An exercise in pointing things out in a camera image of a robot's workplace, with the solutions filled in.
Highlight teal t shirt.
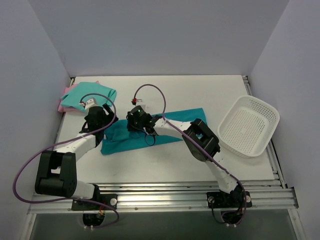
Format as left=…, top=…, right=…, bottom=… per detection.
left=100, top=107, right=209, bottom=157

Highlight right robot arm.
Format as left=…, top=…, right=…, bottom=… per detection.
left=126, top=105, right=244, bottom=207

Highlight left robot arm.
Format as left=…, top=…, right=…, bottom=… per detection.
left=34, top=104, right=118, bottom=210

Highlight folded mint green t shirt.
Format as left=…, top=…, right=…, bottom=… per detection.
left=58, top=81, right=117, bottom=113

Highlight folded pink t shirt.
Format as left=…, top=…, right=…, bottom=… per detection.
left=58, top=82, right=102, bottom=113

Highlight white perforated plastic basket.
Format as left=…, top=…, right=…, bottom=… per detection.
left=217, top=95, right=280, bottom=159

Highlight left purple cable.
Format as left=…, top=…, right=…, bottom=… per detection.
left=12, top=93, right=120, bottom=228

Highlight purple cable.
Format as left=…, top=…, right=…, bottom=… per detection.
left=133, top=83, right=247, bottom=227
left=12, top=93, right=120, bottom=228

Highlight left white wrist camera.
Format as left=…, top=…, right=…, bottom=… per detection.
left=79, top=97, right=98, bottom=112

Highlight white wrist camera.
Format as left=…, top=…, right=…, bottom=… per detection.
left=79, top=97, right=98, bottom=112
left=131, top=98, right=148, bottom=110

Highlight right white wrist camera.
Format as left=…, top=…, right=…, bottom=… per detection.
left=131, top=98, right=148, bottom=110

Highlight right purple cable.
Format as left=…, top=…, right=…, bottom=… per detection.
left=133, top=83, right=247, bottom=227

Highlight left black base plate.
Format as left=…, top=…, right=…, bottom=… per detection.
left=71, top=193, right=118, bottom=211

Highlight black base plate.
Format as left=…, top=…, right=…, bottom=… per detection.
left=71, top=193, right=118, bottom=211
left=206, top=190, right=245, bottom=209

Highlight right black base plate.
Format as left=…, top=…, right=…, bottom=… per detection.
left=206, top=190, right=245, bottom=209

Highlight aluminium rail frame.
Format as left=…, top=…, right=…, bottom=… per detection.
left=27, top=74, right=300, bottom=216

